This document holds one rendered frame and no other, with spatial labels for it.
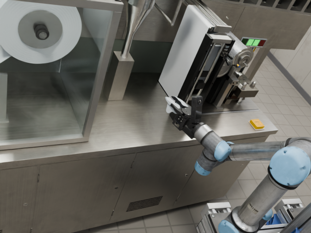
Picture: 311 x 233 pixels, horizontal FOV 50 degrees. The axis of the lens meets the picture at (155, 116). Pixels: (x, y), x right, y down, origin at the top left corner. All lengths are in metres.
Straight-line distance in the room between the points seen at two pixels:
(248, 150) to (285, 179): 0.29
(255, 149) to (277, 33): 1.46
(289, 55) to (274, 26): 2.90
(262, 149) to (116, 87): 0.86
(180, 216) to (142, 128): 1.07
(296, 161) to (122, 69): 1.01
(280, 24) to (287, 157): 1.65
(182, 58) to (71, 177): 0.90
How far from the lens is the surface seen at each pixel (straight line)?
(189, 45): 1.90
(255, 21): 2.47
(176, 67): 2.00
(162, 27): 2.06
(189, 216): 2.68
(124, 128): 1.73
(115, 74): 1.77
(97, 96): 1.42
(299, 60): 5.35
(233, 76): 2.08
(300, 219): 1.64
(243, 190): 3.12
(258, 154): 1.38
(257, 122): 2.21
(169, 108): 1.44
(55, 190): 1.79
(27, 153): 1.53
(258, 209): 1.31
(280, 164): 1.15
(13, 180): 1.65
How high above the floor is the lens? 2.05
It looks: 38 degrees down
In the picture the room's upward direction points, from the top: 22 degrees clockwise
